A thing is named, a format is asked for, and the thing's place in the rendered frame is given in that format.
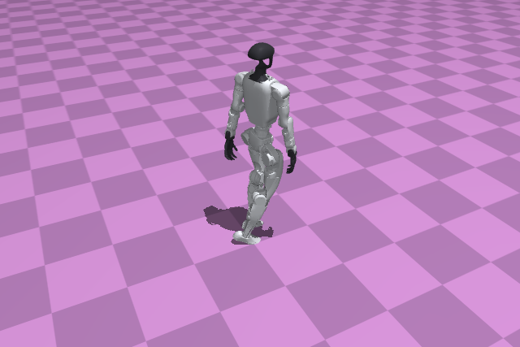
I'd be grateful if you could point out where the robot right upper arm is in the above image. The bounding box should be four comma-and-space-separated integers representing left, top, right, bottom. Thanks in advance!
271, 82, 291, 128

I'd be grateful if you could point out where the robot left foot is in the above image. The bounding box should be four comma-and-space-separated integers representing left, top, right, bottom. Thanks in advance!
242, 219, 263, 229

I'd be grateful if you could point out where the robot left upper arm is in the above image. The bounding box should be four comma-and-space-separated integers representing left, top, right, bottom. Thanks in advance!
232, 72, 248, 112

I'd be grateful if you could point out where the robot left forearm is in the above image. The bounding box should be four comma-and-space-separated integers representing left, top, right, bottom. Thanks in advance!
225, 106, 240, 137

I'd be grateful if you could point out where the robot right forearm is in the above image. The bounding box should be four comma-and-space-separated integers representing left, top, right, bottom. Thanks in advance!
282, 117, 297, 153

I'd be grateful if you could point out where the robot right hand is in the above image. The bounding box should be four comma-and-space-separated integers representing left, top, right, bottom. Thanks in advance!
286, 150, 297, 174

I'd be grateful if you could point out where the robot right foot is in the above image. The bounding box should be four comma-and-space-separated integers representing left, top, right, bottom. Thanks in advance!
233, 231, 261, 245

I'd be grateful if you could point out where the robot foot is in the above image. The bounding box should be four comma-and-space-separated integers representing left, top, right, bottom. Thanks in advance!
233, 231, 261, 245
242, 219, 263, 229

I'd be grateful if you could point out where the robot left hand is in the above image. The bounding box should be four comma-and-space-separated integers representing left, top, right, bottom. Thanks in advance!
224, 131, 237, 160

